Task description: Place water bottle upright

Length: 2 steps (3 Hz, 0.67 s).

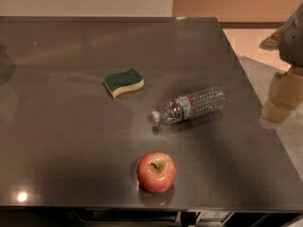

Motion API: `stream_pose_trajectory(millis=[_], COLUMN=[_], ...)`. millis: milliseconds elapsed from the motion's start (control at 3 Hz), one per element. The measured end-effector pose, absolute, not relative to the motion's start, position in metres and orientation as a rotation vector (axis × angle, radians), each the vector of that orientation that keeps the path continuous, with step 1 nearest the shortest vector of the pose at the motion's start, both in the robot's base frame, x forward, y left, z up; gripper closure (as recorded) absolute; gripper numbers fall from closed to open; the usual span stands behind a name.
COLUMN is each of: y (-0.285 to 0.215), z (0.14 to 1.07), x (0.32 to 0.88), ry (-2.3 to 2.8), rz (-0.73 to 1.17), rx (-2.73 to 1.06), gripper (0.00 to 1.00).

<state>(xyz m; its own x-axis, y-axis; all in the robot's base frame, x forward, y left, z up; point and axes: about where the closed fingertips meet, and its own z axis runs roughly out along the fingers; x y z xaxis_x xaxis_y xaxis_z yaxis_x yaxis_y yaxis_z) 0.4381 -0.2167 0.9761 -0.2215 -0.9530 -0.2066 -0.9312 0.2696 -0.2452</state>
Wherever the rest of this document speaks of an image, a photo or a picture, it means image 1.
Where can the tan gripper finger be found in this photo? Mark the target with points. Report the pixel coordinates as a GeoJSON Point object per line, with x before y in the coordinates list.
{"type": "Point", "coordinates": [285, 95]}
{"type": "Point", "coordinates": [272, 42]}

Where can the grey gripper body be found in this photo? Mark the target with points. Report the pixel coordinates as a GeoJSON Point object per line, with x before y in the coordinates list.
{"type": "Point", "coordinates": [294, 43]}

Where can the clear plastic water bottle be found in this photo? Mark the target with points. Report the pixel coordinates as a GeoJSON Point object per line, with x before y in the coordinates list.
{"type": "Point", "coordinates": [192, 105]}

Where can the red apple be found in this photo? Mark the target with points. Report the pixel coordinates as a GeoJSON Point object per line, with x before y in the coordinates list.
{"type": "Point", "coordinates": [156, 172]}

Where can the green and yellow sponge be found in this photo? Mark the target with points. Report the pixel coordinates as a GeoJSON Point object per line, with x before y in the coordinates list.
{"type": "Point", "coordinates": [124, 82]}

